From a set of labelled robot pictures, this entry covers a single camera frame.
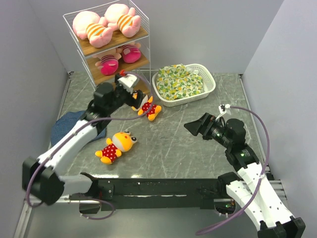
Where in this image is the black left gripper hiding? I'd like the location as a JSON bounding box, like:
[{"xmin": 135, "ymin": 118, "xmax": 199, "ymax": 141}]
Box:
[{"xmin": 107, "ymin": 74, "xmax": 147, "ymax": 114}]

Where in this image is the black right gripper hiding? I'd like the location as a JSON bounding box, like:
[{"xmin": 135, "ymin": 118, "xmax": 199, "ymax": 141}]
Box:
[{"xmin": 184, "ymin": 112, "xmax": 232, "ymax": 149}]

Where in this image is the yellow plush red dotted dress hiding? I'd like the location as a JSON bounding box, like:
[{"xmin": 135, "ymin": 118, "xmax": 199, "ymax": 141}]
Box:
[{"xmin": 95, "ymin": 131, "xmax": 137, "ymax": 165}]

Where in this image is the black-haired doll pink striped dress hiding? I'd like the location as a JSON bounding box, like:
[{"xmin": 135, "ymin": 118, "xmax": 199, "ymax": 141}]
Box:
[{"xmin": 117, "ymin": 42, "xmax": 141, "ymax": 63}]

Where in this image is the pink plush pig striped shirt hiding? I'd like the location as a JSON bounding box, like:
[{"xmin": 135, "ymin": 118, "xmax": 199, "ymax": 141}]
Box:
[{"xmin": 72, "ymin": 10, "xmax": 113, "ymax": 48}]

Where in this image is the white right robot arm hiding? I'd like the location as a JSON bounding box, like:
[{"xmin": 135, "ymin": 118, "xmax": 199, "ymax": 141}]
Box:
[{"xmin": 184, "ymin": 113, "xmax": 306, "ymax": 238}]

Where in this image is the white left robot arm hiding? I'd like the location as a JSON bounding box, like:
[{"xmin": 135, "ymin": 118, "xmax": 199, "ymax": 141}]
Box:
[{"xmin": 22, "ymin": 83, "xmax": 143, "ymax": 205}]

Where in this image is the lemon print cloth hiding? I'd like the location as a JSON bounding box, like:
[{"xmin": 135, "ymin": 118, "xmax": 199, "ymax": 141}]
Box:
[{"xmin": 156, "ymin": 64, "xmax": 204, "ymax": 101}]

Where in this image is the blue checked cloth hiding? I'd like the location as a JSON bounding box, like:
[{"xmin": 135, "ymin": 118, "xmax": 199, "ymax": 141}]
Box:
[{"xmin": 51, "ymin": 110, "xmax": 107, "ymax": 147}]

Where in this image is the white plastic basket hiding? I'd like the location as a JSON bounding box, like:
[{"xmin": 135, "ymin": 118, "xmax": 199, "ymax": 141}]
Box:
[{"xmin": 152, "ymin": 63, "xmax": 216, "ymax": 107}]

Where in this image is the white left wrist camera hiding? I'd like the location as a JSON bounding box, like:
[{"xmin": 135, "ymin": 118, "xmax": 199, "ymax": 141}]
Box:
[{"xmin": 115, "ymin": 70, "xmax": 139, "ymax": 93}]

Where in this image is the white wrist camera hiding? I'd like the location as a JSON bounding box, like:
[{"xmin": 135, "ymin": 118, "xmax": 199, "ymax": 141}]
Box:
[
  {"xmin": 216, "ymin": 104, "xmax": 231, "ymax": 120},
  {"xmin": 115, "ymin": 70, "xmax": 139, "ymax": 93}
]

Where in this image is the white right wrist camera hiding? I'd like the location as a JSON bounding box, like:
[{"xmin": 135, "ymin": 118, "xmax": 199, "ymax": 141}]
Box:
[{"xmin": 216, "ymin": 104, "xmax": 231, "ymax": 120}]

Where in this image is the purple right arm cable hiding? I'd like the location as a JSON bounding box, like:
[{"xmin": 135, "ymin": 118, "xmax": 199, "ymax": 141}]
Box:
[{"xmin": 195, "ymin": 105, "xmax": 270, "ymax": 236}]

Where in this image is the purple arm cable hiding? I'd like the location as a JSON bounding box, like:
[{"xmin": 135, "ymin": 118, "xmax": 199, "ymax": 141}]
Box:
[
  {"xmin": 25, "ymin": 71, "xmax": 155, "ymax": 208},
  {"xmin": 195, "ymin": 105, "xmax": 270, "ymax": 236}
]

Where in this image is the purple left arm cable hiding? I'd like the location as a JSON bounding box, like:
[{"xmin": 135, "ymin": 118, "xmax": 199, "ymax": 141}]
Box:
[{"xmin": 25, "ymin": 71, "xmax": 155, "ymax": 208}]

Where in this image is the white wire wooden shelf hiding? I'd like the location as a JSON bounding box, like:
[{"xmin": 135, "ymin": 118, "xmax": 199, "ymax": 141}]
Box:
[{"xmin": 63, "ymin": 0, "xmax": 151, "ymax": 87}]

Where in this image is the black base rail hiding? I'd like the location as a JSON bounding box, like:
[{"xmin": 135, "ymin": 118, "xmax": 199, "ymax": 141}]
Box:
[{"xmin": 70, "ymin": 178, "xmax": 236, "ymax": 215}]

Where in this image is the purple cable loop under rail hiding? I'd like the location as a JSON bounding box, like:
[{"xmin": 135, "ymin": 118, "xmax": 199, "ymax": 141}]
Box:
[{"xmin": 79, "ymin": 199, "xmax": 116, "ymax": 221}]

